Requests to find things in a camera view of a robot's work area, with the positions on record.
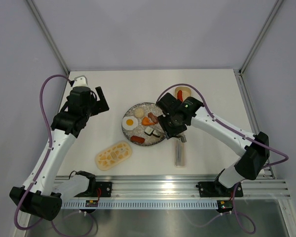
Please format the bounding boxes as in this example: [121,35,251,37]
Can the sushi roll white centre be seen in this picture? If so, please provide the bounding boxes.
[144,126,154,136]

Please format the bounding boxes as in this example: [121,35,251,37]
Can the aluminium rail frame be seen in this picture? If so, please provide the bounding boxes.
[54,69,291,200]

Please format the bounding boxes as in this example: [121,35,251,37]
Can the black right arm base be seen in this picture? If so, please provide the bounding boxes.
[195,171,244,198]

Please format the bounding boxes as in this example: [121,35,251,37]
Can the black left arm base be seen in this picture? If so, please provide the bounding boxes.
[72,171,112,198]

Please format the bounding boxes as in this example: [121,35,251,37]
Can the sushi roll green centre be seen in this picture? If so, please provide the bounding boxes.
[152,129,164,138]

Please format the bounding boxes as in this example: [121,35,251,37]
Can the beige patterned lunch box lid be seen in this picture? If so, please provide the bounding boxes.
[95,141,133,171]

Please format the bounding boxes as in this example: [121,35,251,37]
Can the red sausage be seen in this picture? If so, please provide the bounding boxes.
[177,90,183,102]

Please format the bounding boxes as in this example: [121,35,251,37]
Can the clear cutlery case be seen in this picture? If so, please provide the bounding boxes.
[174,139,186,167]

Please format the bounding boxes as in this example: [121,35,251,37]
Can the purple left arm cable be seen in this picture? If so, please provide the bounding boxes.
[14,75,99,236]

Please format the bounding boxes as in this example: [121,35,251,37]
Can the white slotted cable duct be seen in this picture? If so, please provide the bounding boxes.
[62,199,218,210]

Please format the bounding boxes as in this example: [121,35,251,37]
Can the beige lunch box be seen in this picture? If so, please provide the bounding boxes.
[174,86,192,101]

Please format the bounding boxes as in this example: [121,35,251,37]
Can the speckled ceramic plate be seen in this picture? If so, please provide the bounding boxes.
[122,102,165,146]

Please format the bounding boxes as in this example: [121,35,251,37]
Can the brown fried chicken piece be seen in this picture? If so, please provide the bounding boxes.
[148,112,159,124]

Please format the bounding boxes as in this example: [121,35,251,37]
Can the white steamed bun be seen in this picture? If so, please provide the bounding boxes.
[134,108,145,119]

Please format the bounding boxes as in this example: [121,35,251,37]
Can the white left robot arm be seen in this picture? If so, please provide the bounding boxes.
[9,76,109,221]

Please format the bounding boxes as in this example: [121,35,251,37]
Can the red bacon strip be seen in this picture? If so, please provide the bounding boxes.
[130,135,145,144]

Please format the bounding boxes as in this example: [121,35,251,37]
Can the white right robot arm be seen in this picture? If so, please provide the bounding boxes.
[156,93,269,198]

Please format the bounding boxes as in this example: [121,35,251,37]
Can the fried egg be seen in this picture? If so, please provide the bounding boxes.
[122,116,139,131]

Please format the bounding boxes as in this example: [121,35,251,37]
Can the orange chicken drumstick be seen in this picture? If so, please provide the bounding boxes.
[142,117,155,126]

